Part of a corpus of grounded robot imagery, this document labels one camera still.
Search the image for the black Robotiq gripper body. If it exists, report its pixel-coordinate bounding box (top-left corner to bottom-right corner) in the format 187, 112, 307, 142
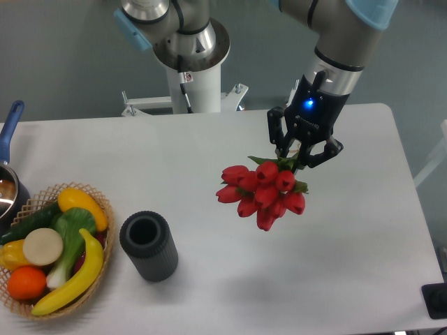
284, 74, 349, 146

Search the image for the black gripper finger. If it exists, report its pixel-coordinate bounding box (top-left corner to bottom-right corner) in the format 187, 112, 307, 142
267, 106, 295, 158
296, 136, 344, 169

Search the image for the red tulip bouquet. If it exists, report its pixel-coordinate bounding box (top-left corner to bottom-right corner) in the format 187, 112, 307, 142
216, 154, 308, 231

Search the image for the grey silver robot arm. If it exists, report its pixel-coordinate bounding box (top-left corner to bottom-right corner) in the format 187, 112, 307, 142
113, 1, 397, 171

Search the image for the dark grey ribbed vase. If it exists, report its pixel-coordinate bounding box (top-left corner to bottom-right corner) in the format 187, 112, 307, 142
119, 211, 179, 282

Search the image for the black device at edge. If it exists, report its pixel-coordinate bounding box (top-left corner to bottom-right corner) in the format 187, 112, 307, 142
421, 283, 447, 320

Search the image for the yellow squash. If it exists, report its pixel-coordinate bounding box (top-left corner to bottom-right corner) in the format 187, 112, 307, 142
57, 188, 108, 232

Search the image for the yellow banana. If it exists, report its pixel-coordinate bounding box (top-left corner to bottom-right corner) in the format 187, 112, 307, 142
31, 228, 104, 317

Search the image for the green bok choy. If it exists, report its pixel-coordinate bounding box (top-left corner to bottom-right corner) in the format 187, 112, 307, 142
47, 207, 96, 290

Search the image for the woven wicker basket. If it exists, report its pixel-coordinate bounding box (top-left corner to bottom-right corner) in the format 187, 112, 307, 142
1, 182, 115, 320

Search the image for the green cucumber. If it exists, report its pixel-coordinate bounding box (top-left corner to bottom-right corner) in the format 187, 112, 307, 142
1, 202, 61, 246

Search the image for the beige round disc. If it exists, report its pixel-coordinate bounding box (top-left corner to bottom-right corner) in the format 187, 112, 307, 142
22, 228, 64, 266

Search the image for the yellow bell pepper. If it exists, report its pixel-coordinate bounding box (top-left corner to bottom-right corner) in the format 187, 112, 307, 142
1, 239, 32, 271

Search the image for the orange fruit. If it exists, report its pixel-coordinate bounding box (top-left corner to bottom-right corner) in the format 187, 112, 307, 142
7, 266, 47, 300

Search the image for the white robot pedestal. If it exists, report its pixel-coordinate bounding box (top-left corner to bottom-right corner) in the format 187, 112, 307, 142
122, 65, 249, 117

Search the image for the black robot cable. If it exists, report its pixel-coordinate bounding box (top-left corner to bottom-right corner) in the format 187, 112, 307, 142
176, 54, 194, 114

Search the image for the blue handled saucepan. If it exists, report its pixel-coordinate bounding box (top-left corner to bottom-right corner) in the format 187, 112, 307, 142
1, 100, 29, 235

